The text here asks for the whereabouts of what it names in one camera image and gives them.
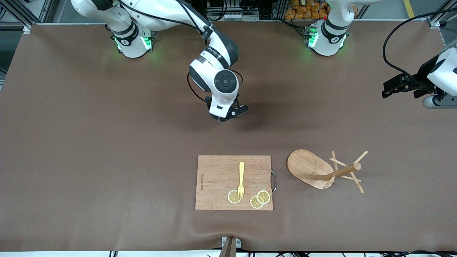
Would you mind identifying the brown table mat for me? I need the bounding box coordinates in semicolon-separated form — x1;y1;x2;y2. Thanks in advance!
0;20;457;252

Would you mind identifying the wooden mug tree rack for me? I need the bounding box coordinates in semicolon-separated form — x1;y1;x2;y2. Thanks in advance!
287;149;368;194

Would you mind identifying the aluminium frame profile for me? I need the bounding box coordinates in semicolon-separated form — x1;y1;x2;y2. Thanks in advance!
0;0;54;34
427;0;457;29

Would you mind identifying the bamboo cutting board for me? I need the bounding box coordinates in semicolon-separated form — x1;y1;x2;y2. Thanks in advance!
195;155;277;211

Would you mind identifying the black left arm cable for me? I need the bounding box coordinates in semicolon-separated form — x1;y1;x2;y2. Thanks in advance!
382;10;457;88

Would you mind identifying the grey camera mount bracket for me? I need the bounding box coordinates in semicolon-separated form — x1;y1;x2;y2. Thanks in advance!
221;236;242;257

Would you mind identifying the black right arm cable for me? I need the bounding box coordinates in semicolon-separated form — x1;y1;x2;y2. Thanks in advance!
118;0;244;105

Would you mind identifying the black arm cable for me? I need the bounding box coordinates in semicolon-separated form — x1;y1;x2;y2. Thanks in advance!
382;10;457;88
118;0;244;105

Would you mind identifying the white socket strip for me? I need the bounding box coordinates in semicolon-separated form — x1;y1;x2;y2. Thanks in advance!
207;11;260;21

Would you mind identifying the yellow plastic fork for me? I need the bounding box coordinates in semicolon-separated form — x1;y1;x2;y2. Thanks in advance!
237;162;246;200

